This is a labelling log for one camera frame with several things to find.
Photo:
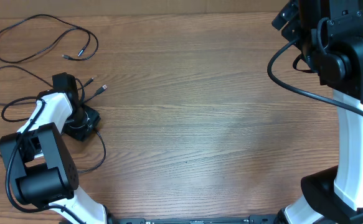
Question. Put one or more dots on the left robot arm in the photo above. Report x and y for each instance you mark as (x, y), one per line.
(40, 172)

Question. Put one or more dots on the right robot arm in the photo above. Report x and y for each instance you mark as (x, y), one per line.
(329, 36)

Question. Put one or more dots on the cardboard box wall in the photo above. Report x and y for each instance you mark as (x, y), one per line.
(11, 9)

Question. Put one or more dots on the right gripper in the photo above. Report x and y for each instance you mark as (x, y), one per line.
(292, 28)

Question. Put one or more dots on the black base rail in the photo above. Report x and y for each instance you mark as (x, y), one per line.
(251, 219)

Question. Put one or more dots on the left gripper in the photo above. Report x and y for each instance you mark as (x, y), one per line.
(80, 133)

